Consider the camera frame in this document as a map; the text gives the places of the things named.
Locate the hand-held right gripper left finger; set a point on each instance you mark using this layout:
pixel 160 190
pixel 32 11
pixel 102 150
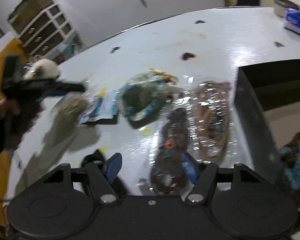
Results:
pixel 114 165

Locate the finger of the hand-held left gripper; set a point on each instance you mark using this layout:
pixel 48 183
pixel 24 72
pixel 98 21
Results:
pixel 71 87

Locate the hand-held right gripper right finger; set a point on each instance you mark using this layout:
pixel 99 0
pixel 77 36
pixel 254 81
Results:
pixel 190 168

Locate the greenish fuzzy packet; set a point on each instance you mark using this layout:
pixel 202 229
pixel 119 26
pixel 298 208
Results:
pixel 70 108

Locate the light brown bagged plush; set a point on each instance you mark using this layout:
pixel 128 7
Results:
pixel 212 120

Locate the black storage bin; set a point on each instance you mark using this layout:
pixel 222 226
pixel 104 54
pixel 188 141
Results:
pixel 255 120

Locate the person's left hand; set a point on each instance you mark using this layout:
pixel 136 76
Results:
pixel 7 106

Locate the dark brown bagged plush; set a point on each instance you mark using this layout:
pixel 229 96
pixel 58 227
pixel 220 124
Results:
pixel 170 152

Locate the white plush toy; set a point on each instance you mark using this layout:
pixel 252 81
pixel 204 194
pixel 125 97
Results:
pixel 43 68

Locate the blue and white packet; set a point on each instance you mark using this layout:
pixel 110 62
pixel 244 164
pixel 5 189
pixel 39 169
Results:
pixel 100 107

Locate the orange wooden board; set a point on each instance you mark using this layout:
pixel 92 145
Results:
pixel 5 52

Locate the grey plush in plastic bag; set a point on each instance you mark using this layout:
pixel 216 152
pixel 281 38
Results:
pixel 145 97

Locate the tan plush toy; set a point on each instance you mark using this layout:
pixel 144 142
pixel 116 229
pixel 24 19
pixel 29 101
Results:
pixel 163 74

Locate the blue and brown plush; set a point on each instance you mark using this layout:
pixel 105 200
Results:
pixel 296 160

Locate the blue tissue pack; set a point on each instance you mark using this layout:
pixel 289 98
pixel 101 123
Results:
pixel 297 20

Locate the metal can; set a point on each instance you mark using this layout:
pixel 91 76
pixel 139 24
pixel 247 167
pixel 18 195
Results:
pixel 281 6

